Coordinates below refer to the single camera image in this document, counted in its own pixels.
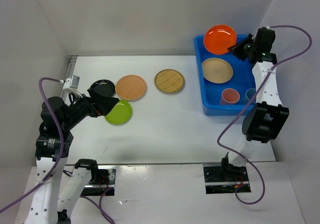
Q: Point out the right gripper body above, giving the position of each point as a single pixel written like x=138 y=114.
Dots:
x=252 y=46

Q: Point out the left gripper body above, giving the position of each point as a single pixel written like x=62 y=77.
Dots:
x=80 y=109

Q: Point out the orange round plate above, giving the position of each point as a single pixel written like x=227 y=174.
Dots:
x=219 y=38

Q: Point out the beige round plate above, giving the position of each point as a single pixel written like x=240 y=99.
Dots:
x=217 y=70

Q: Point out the pink plastic cup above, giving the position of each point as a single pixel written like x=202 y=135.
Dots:
x=229 y=96

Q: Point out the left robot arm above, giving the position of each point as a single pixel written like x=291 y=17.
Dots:
x=49 y=204

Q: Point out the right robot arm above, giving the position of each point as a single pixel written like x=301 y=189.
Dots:
x=268 y=115

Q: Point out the black round plate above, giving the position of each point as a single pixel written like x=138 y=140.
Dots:
x=103 y=85

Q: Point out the green round plate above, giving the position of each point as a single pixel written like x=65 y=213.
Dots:
x=120 y=114

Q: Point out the light brown woven plate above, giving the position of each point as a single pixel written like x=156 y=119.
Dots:
x=131 y=87

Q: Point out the blue plastic cup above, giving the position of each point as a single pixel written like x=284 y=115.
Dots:
x=248 y=95

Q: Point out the bamboo pattern round plate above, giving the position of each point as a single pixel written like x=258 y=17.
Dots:
x=169 y=81

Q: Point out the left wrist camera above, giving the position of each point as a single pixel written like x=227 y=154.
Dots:
x=70 y=85

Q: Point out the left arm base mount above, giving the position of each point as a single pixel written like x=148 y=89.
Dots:
x=103 y=183

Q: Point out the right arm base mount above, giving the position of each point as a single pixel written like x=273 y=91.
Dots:
x=216 y=183

